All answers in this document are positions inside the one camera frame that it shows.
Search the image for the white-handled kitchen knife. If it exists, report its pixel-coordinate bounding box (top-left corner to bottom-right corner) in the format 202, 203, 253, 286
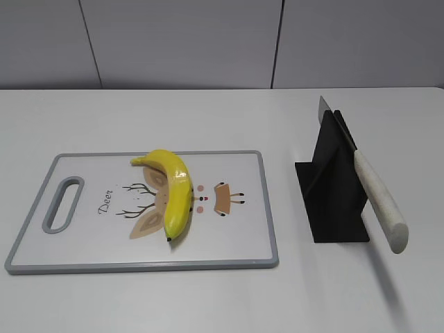
318, 99, 409, 254

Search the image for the yellow plastic banana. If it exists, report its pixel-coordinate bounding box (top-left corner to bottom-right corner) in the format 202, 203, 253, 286
130, 149, 193, 242

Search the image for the black knife stand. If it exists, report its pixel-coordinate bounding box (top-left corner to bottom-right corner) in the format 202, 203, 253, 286
295, 110, 369, 243

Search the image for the white grey-rimmed cutting board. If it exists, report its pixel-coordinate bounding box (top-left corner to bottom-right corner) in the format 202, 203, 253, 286
5, 151, 279, 275

